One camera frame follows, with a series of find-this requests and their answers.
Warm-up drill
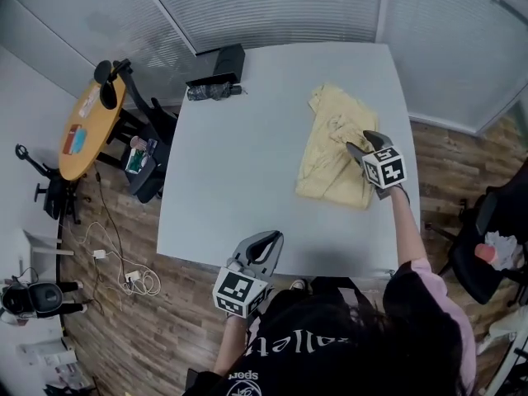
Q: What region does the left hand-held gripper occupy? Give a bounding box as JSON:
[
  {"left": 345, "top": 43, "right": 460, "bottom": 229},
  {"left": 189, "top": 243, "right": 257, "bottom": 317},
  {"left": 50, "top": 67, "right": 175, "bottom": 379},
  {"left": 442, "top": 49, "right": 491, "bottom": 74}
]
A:
[{"left": 212, "top": 229, "right": 285, "bottom": 319}]

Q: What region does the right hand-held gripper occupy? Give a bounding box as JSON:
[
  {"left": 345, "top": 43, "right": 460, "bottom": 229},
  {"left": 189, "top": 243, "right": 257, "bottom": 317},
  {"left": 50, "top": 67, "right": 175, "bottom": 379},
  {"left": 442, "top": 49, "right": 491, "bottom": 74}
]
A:
[{"left": 345, "top": 130, "right": 408, "bottom": 201}]

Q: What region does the yellow cloth garment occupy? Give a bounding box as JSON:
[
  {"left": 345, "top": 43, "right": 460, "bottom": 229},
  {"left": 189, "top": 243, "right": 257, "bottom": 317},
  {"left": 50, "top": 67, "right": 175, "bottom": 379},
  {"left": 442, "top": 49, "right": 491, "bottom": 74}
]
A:
[{"left": 295, "top": 82, "right": 380, "bottom": 211}]

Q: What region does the person's right forearm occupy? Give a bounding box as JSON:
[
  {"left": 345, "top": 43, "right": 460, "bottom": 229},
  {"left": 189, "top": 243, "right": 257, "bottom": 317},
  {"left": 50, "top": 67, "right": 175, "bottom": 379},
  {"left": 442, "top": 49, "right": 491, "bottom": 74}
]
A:
[{"left": 387, "top": 186, "right": 430, "bottom": 270}]

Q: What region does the person's left forearm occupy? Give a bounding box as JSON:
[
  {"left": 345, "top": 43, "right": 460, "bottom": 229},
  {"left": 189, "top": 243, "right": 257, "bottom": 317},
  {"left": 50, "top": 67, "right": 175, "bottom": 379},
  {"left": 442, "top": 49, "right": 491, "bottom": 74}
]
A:
[{"left": 214, "top": 315, "right": 248, "bottom": 373}]

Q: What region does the black mesh office chair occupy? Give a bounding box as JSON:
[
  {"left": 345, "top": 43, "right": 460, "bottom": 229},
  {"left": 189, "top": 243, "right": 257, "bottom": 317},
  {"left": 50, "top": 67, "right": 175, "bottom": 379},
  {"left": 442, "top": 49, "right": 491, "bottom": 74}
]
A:
[{"left": 424, "top": 174, "right": 528, "bottom": 307}]

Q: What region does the person's black printed shirt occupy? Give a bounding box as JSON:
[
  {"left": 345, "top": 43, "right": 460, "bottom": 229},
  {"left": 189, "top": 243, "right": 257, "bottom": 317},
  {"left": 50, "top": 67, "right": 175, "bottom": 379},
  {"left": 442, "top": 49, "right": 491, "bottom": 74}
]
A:
[{"left": 183, "top": 257, "right": 478, "bottom": 396}]

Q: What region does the green snack packet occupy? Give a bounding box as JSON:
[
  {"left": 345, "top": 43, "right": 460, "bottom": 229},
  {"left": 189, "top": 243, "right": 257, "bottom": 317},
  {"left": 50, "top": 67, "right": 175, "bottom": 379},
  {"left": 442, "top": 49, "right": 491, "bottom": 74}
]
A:
[{"left": 125, "top": 148, "right": 149, "bottom": 175}]

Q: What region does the pink cup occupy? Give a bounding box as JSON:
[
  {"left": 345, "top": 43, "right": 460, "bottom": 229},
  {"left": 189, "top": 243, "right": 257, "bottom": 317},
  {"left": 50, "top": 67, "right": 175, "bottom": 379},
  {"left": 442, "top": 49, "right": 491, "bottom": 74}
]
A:
[{"left": 474, "top": 243, "right": 498, "bottom": 263}]

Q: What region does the black office chair with headrest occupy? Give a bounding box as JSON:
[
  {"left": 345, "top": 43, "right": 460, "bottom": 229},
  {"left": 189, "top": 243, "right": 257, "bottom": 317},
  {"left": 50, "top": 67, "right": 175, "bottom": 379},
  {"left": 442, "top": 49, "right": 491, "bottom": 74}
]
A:
[{"left": 93, "top": 59, "right": 179, "bottom": 205}]

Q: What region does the black rectangular box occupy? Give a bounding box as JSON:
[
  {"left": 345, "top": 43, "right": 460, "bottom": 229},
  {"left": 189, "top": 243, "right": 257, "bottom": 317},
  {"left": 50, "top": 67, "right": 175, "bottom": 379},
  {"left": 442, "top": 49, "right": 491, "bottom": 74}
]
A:
[{"left": 185, "top": 43, "right": 247, "bottom": 87}]

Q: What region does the white crumpled cloth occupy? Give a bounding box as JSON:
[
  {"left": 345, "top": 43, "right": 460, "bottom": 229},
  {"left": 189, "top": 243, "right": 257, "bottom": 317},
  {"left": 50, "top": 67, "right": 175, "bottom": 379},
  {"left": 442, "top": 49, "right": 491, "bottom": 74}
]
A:
[{"left": 484, "top": 229, "right": 521, "bottom": 271}]

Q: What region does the dark folded umbrella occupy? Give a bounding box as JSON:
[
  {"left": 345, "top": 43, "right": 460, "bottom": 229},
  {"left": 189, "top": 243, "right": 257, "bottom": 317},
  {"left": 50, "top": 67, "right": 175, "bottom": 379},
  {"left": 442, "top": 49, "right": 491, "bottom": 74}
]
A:
[{"left": 187, "top": 82, "right": 248, "bottom": 101}]

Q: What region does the round wooden table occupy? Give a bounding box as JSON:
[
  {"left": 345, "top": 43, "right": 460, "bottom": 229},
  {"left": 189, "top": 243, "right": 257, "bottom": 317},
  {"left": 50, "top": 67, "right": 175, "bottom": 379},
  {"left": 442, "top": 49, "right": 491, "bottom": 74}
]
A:
[{"left": 57, "top": 78, "right": 137, "bottom": 182}]

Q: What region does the small black swivel chair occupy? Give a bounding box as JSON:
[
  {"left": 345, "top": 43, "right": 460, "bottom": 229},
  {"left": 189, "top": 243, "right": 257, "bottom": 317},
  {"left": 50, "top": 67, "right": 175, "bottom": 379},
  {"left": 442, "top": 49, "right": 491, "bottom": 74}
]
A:
[{"left": 15, "top": 143, "right": 82, "bottom": 225}]

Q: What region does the red flat packet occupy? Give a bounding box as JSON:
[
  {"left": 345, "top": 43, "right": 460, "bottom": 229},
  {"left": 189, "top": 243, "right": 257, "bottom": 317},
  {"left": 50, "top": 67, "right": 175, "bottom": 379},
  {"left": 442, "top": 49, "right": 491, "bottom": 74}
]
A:
[{"left": 64, "top": 124, "right": 82, "bottom": 155}]

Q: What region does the white fabric bundle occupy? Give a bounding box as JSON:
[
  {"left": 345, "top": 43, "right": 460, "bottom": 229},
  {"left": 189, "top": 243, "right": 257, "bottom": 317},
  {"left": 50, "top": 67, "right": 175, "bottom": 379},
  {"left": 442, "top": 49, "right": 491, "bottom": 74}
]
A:
[{"left": 476, "top": 309, "right": 519, "bottom": 356}]

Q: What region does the white paper sheet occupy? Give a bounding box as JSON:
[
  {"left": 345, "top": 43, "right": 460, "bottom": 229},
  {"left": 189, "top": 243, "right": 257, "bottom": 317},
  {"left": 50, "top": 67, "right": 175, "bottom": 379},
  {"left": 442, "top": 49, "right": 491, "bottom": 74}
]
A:
[{"left": 78, "top": 85, "right": 102, "bottom": 118}]

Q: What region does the white cables and power strip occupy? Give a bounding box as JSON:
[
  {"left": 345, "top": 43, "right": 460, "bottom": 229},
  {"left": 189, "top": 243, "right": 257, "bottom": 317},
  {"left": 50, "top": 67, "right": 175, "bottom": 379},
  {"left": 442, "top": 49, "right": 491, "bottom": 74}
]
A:
[{"left": 65, "top": 220, "right": 162, "bottom": 296}]

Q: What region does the black cable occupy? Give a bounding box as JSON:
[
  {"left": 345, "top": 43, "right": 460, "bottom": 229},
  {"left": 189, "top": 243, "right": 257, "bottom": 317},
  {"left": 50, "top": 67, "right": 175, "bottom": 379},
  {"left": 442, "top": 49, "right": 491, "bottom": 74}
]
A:
[{"left": 94, "top": 171, "right": 125, "bottom": 263}]

